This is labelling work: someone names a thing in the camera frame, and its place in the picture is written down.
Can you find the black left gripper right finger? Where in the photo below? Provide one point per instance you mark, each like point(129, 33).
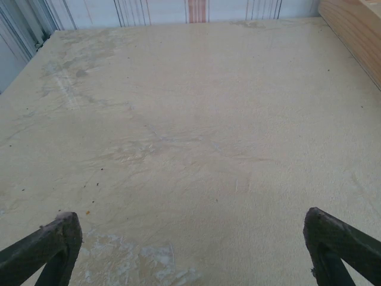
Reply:
point(333, 250)

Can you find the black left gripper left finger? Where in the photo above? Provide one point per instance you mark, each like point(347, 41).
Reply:
point(44, 253)

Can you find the wooden compartment tray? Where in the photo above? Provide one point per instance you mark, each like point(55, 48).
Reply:
point(354, 32)

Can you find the aluminium table edge rail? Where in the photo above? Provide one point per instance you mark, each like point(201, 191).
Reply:
point(44, 29)

